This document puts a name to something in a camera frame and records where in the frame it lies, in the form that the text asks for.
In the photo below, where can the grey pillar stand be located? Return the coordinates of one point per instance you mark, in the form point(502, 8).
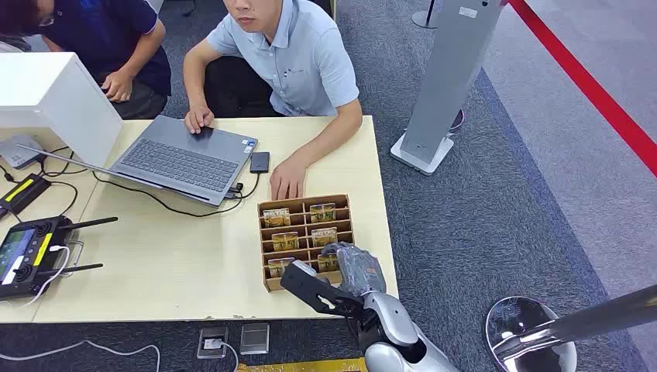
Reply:
point(446, 77)

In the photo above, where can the open floor socket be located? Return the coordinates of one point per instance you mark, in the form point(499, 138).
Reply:
point(212, 343)

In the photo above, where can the person's left forearm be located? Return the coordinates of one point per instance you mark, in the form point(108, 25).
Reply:
point(331, 136)

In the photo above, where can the closed floor socket cover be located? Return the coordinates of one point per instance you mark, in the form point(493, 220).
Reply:
point(254, 338)

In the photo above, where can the flat grey device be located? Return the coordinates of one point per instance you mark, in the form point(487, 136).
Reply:
point(18, 151)

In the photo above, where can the person's forearm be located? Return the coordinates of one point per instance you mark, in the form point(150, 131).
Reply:
point(146, 49)

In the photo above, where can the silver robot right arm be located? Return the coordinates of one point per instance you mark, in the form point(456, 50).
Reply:
point(395, 323)

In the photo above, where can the person's right forearm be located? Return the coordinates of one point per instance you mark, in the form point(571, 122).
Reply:
point(192, 84)

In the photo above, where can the black remote controller with screen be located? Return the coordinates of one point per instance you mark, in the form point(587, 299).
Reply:
point(28, 256)

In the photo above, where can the person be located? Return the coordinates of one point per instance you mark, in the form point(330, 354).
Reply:
point(308, 61)
point(113, 31)

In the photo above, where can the round grey stanchion base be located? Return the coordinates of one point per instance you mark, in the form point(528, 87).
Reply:
point(422, 19)

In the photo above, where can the person's hand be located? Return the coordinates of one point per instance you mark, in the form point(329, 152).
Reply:
point(118, 86)

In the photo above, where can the person's left hand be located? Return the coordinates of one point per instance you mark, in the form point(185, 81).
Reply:
point(287, 178)

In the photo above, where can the hotel key card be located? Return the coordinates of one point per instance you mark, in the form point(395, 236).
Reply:
point(276, 217)
point(322, 212)
point(326, 263)
point(285, 241)
point(324, 236)
point(279, 267)

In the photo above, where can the small black external drive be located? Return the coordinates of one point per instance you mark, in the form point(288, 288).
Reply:
point(260, 162)

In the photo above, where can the black device with yellow stripe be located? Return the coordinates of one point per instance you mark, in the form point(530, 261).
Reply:
point(23, 191)

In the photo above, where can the chrome stanchion base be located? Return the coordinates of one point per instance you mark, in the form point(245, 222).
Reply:
point(513, 323)

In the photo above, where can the yellow strip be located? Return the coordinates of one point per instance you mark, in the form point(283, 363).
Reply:
point(308, 365)

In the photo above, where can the grey laptop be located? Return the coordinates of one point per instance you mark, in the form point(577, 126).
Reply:
point(179, 159)

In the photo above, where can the person's right hand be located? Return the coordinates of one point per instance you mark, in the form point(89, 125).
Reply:
point(199, 119)

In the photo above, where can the red barrier belt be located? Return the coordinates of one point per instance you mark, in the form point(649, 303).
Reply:
point(590, 90)

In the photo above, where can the dark round base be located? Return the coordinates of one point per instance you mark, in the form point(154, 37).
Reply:
point(458, 120)

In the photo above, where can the wooden card holder box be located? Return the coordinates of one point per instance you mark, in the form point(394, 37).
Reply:
point(303, 226)

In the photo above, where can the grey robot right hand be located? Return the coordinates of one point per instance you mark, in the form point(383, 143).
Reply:
point(359, 269)

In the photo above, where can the white box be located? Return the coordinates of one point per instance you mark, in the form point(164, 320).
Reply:
point(46, 97)

